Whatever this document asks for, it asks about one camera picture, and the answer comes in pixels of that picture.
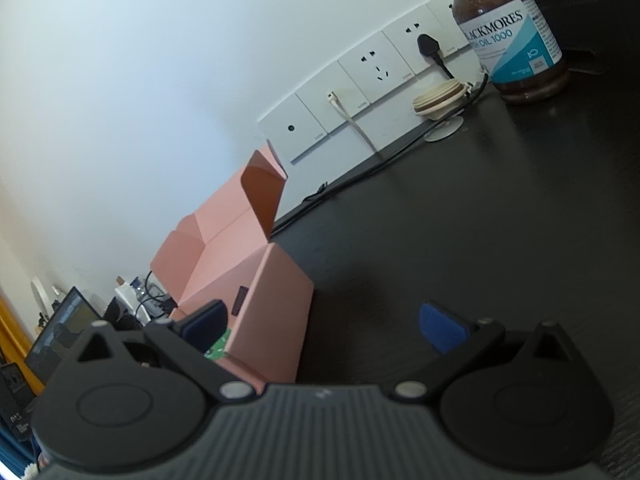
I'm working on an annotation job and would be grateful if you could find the brown fish oil bottle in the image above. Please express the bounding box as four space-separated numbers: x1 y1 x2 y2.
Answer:
451 0 568 102

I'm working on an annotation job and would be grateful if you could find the black power plug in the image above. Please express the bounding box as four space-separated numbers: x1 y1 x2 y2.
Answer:
416 34 454 79

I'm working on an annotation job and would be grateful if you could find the pink cardboard box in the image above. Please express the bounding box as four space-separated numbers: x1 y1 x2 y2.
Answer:
150 145 314 390

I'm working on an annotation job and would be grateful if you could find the white wall socket panel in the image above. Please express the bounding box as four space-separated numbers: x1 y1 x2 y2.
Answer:
258 0 480 167

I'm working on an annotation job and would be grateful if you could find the black laptop monitor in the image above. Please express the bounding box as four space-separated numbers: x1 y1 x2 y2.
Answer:
25 287 101 384

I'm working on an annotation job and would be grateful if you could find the white network cable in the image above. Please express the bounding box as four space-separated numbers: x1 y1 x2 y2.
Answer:
326 90 384 161

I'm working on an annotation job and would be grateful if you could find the beige coiled cable reel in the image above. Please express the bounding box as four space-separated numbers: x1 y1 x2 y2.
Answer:
412 78 472 143

